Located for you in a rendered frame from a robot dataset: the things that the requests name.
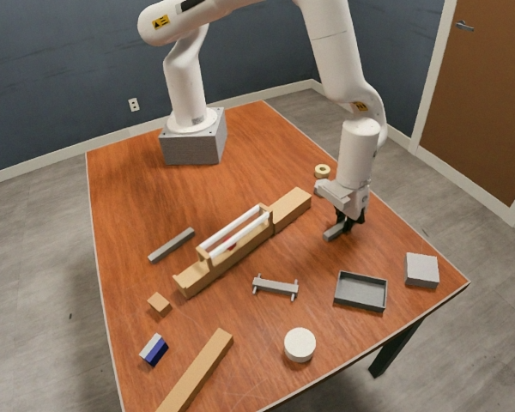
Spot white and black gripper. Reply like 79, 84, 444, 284
333, 185, 370, 233

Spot long tan wooden bar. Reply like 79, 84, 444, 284
155, 328, 234, 412

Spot beige roll of masking tape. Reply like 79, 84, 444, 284
315, 165, 330, 179

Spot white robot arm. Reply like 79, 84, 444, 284
137, 0, 387, 211

